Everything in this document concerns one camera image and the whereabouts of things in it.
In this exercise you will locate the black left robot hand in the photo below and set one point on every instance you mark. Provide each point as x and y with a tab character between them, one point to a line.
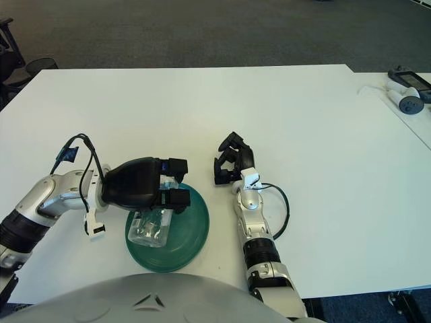
131	185

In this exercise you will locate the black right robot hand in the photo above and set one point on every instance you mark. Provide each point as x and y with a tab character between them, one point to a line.
246	158

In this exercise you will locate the clear plastic bottle blue cap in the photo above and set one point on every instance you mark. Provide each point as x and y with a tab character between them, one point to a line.
149	230

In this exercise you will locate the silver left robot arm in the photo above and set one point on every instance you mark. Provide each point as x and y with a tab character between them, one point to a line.
40	198

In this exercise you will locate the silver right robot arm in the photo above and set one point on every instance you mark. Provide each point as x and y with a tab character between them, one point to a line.
250	202

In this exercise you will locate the green round plate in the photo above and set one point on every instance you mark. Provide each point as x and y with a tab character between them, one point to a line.
188	235

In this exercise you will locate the grey robot torso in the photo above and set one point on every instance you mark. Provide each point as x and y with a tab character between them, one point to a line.
144	299

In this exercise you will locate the white grey VR controller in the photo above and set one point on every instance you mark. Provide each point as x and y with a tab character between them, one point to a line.
410	105

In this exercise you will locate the black office chair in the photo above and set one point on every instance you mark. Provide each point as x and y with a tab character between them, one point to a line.
8	57

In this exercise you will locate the dark handheld screen device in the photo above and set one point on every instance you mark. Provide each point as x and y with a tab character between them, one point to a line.
409	78

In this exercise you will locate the black table leg base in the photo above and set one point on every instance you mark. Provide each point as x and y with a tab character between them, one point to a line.
404	304

